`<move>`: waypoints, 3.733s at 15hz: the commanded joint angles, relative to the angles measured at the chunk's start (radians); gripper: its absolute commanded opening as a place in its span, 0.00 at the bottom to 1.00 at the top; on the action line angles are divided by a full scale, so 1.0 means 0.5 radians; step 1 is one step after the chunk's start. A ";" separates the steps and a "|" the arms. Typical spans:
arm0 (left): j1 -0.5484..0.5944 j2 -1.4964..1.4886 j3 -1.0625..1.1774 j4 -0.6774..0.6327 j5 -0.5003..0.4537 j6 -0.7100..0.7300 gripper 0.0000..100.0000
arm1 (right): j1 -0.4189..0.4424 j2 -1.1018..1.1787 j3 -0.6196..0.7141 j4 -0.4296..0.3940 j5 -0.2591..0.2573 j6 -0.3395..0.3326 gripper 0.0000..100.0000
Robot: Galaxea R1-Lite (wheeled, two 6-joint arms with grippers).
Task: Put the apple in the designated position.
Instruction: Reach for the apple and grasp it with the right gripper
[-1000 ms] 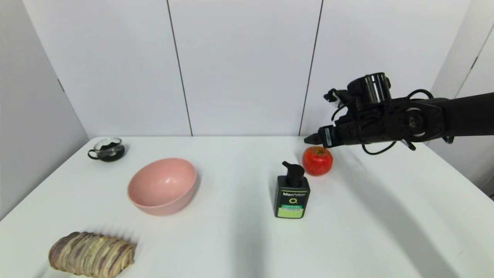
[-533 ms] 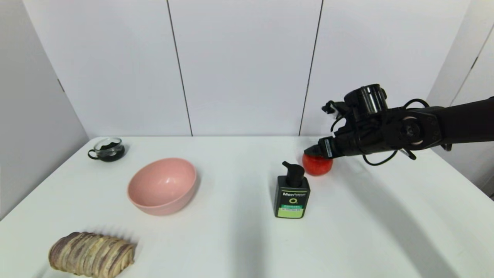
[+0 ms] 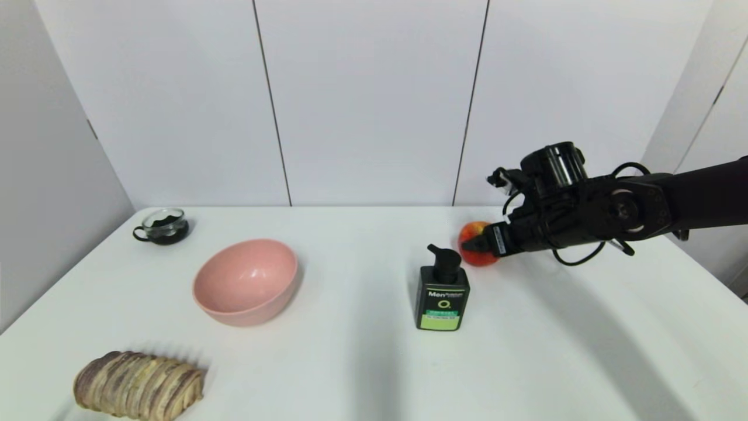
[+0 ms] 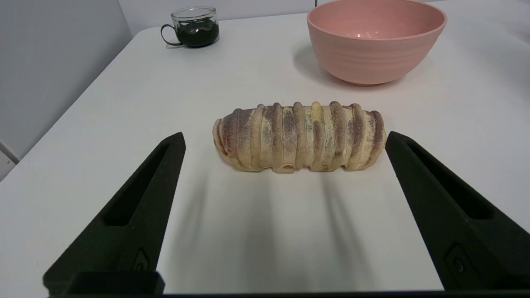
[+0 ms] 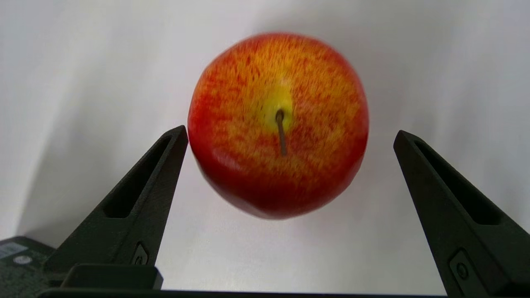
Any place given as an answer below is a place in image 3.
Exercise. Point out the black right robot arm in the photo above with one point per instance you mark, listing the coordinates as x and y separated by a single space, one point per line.
701 199

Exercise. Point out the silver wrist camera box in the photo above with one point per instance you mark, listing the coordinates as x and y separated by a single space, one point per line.
504 178

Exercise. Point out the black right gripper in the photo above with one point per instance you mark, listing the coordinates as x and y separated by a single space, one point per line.
534 233

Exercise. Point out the glass cup with dark liquid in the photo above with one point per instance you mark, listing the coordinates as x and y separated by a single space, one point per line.
165 230

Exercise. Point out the red apple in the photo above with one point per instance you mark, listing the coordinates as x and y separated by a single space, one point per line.
471 258

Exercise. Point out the brown striped bread loaf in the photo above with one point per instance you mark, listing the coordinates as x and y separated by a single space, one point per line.
135 386

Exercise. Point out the black green pump bottle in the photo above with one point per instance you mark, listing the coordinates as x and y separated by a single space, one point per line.
442 301

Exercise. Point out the pink bowl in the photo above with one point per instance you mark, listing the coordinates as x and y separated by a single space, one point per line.
244 283

